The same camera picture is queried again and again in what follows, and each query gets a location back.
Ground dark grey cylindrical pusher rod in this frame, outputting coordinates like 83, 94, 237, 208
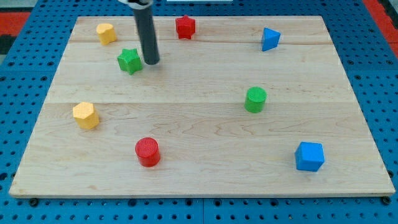
133, 6, 160, 65

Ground red star block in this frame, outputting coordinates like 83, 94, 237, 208
175, 15, 196, 39

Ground green cylinder block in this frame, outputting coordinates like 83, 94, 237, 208
244, 86, 267, 113

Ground yellow heart block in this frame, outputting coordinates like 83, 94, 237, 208
96, 23, 117, 45

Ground red cylinder block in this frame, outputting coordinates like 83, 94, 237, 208
135, 138, 160, 167

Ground green star block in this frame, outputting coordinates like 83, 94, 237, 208
117, 49, 142, 75

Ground light wooden board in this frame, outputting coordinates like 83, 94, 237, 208
9, 16, 396, 198

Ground blue cube block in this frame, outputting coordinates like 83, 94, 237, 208
295, 142, 325, 172

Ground yellow hexagon block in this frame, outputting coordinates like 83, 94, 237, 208
73, 102, 100, 129

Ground white rod mount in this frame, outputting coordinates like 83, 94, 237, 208
118, 0, 154, 10

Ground blue triangular prism block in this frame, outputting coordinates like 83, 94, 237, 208
262, 27, 280, 52

